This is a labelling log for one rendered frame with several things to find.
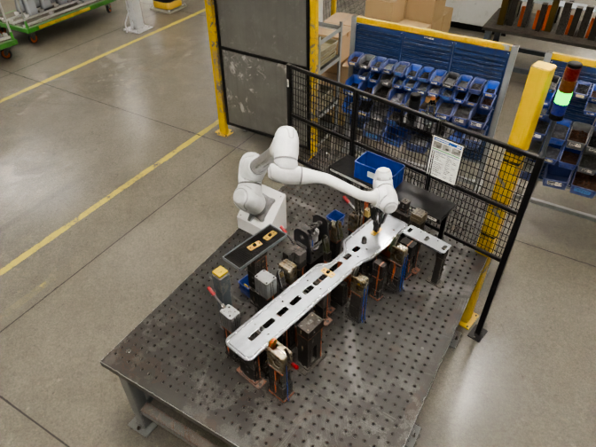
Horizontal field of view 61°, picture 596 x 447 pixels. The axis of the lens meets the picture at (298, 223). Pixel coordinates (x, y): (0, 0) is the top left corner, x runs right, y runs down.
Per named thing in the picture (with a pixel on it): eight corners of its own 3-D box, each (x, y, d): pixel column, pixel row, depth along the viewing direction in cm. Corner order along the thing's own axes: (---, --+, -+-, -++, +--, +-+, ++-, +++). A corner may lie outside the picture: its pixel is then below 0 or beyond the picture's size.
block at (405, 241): (405, 282, 320) (411, 250, 302) (390, 273, 326) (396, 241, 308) (413, 274, 326) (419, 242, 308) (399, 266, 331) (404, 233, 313)
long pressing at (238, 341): (252, 367, 240) (252, 365, 239) (221, 341, 252) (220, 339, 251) (410, 225, 318) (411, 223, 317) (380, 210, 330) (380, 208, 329)
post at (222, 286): (227, 333, 290) (219, 281, 262) (219, 326, 294) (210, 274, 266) (237, 325, 295) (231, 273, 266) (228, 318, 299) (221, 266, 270)
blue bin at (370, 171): (391, 192, 337) (393, 176, 329) (352, 176, 352) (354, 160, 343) (403, 181, 347) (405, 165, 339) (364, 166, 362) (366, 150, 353)
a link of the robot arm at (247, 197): (244, 215, 346) (227, 208, 326) (246, 189, 349) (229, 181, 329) (265, 215, 339) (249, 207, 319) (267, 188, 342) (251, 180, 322)
